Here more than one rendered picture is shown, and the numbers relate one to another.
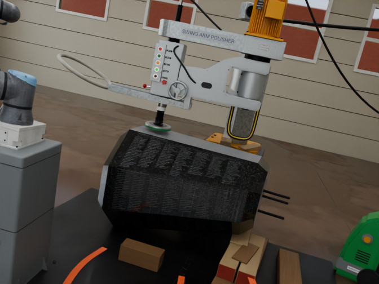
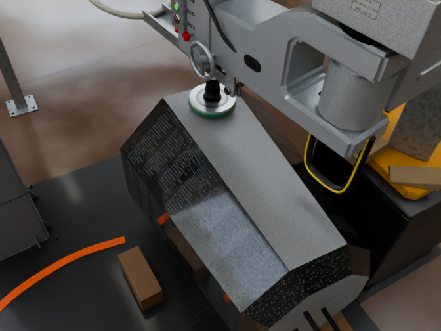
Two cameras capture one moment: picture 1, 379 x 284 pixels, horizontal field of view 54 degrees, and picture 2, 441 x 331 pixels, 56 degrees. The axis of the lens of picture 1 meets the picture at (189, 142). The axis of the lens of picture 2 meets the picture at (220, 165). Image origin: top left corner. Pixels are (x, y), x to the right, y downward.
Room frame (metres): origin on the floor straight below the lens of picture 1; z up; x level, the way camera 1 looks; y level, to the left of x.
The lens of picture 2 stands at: (1.97, -0.82, 2.10)
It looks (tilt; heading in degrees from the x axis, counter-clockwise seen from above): 48 degrees down; 45
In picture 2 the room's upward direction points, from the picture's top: 3 degrees clockwise
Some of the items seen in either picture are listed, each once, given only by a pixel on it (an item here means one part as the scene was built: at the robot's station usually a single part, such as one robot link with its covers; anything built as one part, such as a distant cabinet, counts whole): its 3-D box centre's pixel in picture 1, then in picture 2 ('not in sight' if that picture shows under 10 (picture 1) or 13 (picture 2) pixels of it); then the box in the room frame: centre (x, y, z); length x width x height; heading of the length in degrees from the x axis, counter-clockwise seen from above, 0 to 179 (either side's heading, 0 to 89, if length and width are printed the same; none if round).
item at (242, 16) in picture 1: (248, 11); not in sight; (3.63, -0.29, 2.00); 0.20 x 0.18 x 0.15; 167
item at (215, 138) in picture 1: (234, 143); (409, 144); (3.59, -0.43, 0.76); 0.49 x 0.49 x 0.05; 77
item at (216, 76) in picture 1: (216, 83); (285, 57); (2.94, -0.11, 1.34); 0.74 x 0.23 x 0.49; 87
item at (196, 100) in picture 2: (158, 125); (212, 98); (2.97, 0.28, 0.91); 0.21 x 0.21 x 0.01
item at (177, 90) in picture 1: (177, 90); (209, 58); (2.85, 0.17, 1.23); 0.15 x 0.10 x 0.15; 87
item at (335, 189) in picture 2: (242, 120); (332, 154); (2.94, -0.38, 1.09); 0.23 x 0.03 x 0.32; 87
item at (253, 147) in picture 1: (250, 146); (415, 175); (3.39, -0.56, 0.80); 0.20 x 0.10 x 0.05; 126
